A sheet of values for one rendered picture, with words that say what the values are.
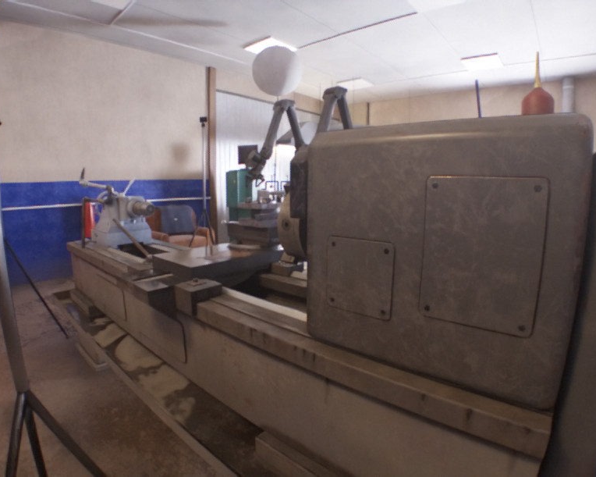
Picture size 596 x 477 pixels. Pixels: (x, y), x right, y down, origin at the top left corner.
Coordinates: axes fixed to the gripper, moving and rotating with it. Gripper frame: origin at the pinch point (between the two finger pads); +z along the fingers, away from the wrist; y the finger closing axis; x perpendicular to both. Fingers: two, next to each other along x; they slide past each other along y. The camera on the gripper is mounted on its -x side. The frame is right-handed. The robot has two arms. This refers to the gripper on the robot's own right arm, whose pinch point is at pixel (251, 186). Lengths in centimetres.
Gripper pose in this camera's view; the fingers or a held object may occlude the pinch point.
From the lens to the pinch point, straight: 220.6
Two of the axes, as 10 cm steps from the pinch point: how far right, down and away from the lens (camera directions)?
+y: 7.1, 1.1, -6.9
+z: -3.5, 9.1, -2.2
